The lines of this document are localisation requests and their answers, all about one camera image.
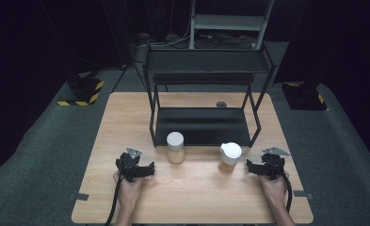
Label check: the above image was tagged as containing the person's left hand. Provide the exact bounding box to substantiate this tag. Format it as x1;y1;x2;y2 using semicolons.
112;170;145;205

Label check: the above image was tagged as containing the seasoning jar with round lid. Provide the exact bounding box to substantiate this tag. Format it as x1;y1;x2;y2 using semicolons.
166;131;185;165

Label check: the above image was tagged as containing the person's right hand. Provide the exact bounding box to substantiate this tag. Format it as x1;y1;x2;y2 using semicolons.
257;170;290;205

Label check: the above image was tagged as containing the grey tape strip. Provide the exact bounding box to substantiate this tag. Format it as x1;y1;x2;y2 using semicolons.
292;189;314;202
69;192;89;202

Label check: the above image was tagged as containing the grey metal stand frame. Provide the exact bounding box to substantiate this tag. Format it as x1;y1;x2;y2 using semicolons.
187;0;275;51

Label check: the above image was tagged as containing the white floor cable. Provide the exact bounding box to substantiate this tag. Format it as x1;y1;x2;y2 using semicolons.
148;17;194;49

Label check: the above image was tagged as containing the seasoning jar with flip lid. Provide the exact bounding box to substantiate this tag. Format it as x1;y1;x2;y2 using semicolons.
217;141;243;174

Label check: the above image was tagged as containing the yellow-black striped stand base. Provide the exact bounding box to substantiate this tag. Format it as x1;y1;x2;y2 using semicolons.
281;81;329;112
56;73;105;107

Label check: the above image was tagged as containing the black metal two-tier rack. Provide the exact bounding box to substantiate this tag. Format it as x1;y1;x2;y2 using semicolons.
142;41;278;149

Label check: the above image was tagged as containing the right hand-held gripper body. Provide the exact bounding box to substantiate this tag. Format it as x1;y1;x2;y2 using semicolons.
261;146;291;182

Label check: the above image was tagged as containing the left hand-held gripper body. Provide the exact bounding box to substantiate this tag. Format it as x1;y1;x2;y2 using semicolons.
115;146;143;183

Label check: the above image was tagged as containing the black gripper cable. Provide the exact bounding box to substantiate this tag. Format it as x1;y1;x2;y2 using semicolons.
104;172;126;226
281;171;294;214

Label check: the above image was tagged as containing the black floor cable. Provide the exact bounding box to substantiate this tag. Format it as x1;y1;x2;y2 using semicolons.
110;59;137;94

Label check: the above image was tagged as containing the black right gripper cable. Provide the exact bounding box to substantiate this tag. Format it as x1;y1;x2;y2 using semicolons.
281;171;294;214

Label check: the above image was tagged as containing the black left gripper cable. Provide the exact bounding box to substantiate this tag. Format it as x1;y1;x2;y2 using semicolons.
104;172;126;226

